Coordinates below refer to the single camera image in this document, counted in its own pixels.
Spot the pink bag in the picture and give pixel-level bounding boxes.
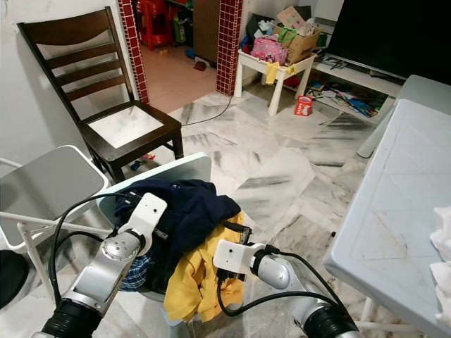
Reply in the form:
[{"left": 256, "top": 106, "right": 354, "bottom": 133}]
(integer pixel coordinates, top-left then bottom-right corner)
[{"left": 250, "top": 35, "right": 288, "bottom": 65}]

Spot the grey plastic table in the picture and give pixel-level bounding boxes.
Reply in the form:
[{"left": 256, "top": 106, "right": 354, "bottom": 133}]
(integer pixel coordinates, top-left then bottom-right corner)
[{"left": 358, "top": 74, "right": 451, "bottom": 159}]

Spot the grey folding chair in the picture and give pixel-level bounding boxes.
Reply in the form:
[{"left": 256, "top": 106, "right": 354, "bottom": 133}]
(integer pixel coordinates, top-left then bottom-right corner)
[{"left": 0, "top": 144, "right": 111, "bottom": 296}]

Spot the black television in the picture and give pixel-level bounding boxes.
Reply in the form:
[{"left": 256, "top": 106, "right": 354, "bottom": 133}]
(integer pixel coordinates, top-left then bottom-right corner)
[{"left": 324, "top": 0, "right": 451, "bottom": 82}]

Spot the red can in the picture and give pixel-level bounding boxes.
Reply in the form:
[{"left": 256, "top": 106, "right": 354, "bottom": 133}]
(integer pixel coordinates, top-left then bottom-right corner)
[{"left": 295, "top": 95, "right": 314, "bottom": 117}]

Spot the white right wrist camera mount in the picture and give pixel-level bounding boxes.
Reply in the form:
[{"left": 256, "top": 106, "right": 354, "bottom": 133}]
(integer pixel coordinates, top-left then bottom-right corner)
[{"left": 213, "top": 239, "right": 257, "bottom": 275}]

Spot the light blue folding table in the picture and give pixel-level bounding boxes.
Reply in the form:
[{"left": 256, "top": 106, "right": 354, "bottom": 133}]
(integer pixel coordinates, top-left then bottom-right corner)
[{"left": 324, "top": 99, "right": 451, "bottom": 338}]

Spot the light grey plastic chair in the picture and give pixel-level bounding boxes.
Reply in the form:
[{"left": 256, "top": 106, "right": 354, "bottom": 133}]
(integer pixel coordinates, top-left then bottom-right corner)
[{"left": 97, "top": 153, "right": 214, "bottom": 332}]

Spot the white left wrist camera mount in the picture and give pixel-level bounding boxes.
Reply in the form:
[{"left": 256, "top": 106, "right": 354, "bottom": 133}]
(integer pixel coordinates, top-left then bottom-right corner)
[{"left": 127, "top": 192, "right": 168, "bottom": 238}]

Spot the white shirt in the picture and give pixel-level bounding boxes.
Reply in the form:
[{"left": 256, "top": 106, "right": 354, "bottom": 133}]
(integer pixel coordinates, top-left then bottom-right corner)
[{"left": 430, "top": 206, "right": 451, "bottom": 314}]

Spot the small yellow cloth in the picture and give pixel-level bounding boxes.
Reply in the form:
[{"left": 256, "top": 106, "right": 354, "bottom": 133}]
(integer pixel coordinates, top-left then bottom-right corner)
[{"left": 263, "top": 62, "right": 298, "bottom": 85}]

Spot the navy garment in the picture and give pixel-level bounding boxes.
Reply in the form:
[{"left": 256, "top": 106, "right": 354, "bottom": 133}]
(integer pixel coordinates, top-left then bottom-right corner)
[{"left": 113, "top": 178, "right": 244, "bottom": 293}]

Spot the cardboard box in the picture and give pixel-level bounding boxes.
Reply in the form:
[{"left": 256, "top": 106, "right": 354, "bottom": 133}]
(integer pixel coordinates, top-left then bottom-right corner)
[{"left": 277, "top": 6, "right": 323, "bottom": 64}]

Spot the yellow garment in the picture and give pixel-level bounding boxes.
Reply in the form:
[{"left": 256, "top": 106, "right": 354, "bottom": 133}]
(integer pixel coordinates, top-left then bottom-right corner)
[{"left": 163, "top": 211, "right": 247, "bottom": 323}]

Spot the white side table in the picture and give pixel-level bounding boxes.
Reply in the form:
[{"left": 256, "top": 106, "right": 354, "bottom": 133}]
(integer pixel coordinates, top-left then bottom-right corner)
[{"left": 234, "top": 49, "right": 318, "bottom": 117}]

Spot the dark wooden chair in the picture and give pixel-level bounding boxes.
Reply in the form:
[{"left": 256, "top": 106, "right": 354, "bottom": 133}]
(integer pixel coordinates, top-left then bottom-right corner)
[{"left": 18, "top": 7, "right": 184, "bottom": 184}]

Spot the black round base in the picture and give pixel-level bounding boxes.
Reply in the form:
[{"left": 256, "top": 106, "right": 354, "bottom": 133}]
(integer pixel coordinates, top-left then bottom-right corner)
[{"left": 0, "top": 250, "right": 20, "bottom": 308}]

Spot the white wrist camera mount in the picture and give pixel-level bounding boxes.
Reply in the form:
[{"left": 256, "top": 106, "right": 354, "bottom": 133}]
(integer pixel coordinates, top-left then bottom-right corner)
[
  {"left": 127, "top": 192, "right": 168, "bottom": 238},
  {"left": 213, "top": 239, "right": 257, "bottom": 275}
]

